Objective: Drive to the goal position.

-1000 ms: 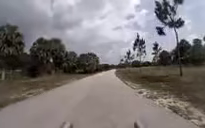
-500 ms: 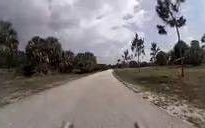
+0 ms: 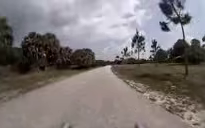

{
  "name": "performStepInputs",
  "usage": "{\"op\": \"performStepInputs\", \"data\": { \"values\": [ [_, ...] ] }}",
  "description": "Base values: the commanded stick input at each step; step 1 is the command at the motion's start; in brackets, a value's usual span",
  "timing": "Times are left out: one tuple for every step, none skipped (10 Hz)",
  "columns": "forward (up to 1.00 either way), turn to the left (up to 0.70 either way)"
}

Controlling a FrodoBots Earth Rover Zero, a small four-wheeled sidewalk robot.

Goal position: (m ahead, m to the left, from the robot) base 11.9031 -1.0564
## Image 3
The pale grey paved path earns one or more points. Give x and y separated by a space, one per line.
90 100

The row of bushy trees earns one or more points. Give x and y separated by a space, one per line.
43 50

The dry grass verge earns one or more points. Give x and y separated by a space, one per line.
20 80
170 80

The robot's own part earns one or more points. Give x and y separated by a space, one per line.
66 125
140 125

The row of scattered trees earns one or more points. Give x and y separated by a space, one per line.
180 50

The tall thin pine tree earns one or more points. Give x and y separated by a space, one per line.
173 8

